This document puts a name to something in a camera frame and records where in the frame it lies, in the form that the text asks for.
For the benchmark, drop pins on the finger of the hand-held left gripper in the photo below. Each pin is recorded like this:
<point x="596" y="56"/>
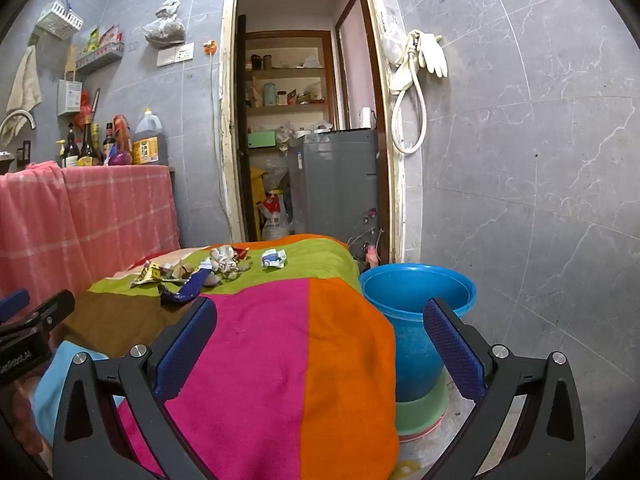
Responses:
<point x="12" y="305"/>
<point x="50" y="310"/>

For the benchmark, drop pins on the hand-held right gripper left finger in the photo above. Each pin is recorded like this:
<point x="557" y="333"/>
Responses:
<point x="185" y="350"/>

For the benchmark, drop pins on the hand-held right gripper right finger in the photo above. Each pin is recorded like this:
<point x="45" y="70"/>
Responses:
<point x="455" y="350"/>

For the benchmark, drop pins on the blue plastic bucket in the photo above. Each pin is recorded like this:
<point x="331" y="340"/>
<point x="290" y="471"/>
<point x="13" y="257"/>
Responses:
<point x="415" y="350"/>

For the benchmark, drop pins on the purple foil wrapper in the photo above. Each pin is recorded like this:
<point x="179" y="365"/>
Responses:
<point x="180" y="294"/>

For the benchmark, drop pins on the brown paper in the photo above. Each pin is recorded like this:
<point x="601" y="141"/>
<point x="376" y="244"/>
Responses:
<point x="182" y="270"/>

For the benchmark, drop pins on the yellow red wrapper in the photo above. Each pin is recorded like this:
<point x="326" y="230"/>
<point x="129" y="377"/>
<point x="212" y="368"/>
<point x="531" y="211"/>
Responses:
<point x="147" y="275"/>

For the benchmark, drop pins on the white paper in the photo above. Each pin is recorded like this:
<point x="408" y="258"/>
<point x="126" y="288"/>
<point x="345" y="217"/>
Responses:
<point x="225" y="259"/>

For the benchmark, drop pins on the blue white packet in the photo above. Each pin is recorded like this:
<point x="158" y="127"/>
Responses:
<point x="273" y="259"/>

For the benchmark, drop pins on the person's left hand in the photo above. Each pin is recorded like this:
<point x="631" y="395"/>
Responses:
<point x="17" y="415"/>

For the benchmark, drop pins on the light blue clothing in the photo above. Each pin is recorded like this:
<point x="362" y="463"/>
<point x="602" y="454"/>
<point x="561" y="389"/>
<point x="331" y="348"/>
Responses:
<point x="50" y="385"/>

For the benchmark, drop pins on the green plastic basin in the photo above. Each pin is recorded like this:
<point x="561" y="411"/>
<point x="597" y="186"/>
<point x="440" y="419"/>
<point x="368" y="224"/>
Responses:
<point x="420" y="410"/>

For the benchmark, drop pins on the pink plastic basin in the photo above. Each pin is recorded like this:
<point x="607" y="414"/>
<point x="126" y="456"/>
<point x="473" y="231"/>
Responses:
<point x="427" y="432"/>

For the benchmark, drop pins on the pink checked cloth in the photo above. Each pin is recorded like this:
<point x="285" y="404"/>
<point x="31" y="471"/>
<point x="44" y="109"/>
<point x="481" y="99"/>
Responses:
<point x="75" y="220"/>

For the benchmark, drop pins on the multicoloured striped blanket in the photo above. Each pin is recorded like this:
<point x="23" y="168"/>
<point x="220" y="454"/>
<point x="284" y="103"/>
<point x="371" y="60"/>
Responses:
<point x="280" y="360"/>

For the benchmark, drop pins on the pink capped bottle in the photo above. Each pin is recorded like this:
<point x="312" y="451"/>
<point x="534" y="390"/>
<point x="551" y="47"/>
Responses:
<point x="371" y="256"/>

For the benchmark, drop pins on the dry twigs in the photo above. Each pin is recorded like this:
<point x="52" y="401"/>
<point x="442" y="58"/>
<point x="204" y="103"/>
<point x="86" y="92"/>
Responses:
<point x="362" y="234"/>

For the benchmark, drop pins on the white red rice sack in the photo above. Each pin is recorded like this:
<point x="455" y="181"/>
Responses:
<point x="276" y="220"/>

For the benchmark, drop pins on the dark glass bottle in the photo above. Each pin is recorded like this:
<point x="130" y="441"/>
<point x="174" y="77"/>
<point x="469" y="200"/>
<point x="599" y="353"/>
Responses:
<point x="70" y="150"/>
<point x="108" y="142"/>
<point x="88" y="147"/>

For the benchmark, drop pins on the purple onion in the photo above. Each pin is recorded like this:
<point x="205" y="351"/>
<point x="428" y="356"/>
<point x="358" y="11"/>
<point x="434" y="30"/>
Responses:
<point x="120" y="158"/>

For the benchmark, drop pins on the yellow bag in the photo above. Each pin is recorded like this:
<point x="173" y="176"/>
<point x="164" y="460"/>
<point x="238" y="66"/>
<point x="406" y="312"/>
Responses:
<point x="257" y="195"/>

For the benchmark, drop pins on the chrome faucet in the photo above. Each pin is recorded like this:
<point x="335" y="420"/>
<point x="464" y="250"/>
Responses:
<point x="22" y="116"/>

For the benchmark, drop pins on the orange red bottle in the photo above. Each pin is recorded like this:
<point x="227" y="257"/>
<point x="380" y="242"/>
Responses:
<point x="123" y="132"/>

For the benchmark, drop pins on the large dark oil jug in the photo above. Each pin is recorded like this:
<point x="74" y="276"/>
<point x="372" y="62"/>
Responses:
<point x="150" y="142"/>

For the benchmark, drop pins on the red plastic bag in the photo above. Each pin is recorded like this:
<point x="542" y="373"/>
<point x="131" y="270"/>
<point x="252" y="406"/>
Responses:
<point x="84" y="112"/>

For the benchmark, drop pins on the grey washing machine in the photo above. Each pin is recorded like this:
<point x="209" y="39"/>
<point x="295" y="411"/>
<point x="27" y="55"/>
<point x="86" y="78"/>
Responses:
<point x="335" y="185"/>

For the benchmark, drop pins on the white utensil holder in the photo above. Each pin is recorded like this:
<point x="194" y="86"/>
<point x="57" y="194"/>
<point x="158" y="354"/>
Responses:
<point x="69" y="97"/>

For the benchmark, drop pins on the beige towel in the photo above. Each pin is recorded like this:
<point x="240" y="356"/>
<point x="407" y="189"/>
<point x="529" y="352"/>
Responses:
<point x="22" y="90"/>

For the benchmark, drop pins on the green box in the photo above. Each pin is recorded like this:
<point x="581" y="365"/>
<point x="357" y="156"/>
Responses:
<point x="262" y="139"/>

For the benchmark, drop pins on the white kettle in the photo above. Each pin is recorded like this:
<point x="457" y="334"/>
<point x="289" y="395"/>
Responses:
<point x="368" y="117"/>

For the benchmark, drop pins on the teal thermos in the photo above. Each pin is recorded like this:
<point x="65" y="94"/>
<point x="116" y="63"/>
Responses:
<point x="270" y="94"/>

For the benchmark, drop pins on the green yellow seasoning packet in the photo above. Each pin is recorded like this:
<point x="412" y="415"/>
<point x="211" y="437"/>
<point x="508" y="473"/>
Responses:
<point x="93" y="41"/>

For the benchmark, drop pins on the cream rubber glove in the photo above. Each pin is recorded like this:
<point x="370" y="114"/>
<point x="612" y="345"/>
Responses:
<point x="432" y="52"/>
<point x="404" y="75"/>

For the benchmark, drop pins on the red pink seasoning packet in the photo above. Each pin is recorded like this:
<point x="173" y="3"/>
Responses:
<point x="111" y="36"/>

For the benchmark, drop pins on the white plastic basket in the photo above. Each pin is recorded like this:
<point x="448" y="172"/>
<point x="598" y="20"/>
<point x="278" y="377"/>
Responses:
<point x="59" y="20"/>

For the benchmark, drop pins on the wooden shelf unit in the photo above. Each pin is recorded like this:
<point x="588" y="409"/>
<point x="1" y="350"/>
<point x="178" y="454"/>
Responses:
<point x="290" y="76"/>

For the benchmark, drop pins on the pink panelled door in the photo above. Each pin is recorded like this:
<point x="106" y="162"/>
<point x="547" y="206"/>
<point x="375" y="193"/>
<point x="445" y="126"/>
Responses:
<point x="356" y="70"/>

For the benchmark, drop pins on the clear filled plastic bag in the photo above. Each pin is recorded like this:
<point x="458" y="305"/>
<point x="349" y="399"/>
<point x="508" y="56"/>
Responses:
<point x="162" y="25"/>

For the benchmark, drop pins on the white plastic bag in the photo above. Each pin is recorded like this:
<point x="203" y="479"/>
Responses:
<point x="393" y="40"/>

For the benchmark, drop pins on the cream door frame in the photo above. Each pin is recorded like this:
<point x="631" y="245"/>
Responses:
<point x="227" y="110"/>

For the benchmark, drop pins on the grey wall rack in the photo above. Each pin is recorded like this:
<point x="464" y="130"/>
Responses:
<point x="100" y="60"/>

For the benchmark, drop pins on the white wall socket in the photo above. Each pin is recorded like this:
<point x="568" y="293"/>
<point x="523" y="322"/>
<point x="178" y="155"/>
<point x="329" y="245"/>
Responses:
<point x="175" y="55"/>

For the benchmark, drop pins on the orange wall hook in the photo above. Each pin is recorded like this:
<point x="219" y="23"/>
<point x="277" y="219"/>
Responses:
<point x="210" y="47"/>

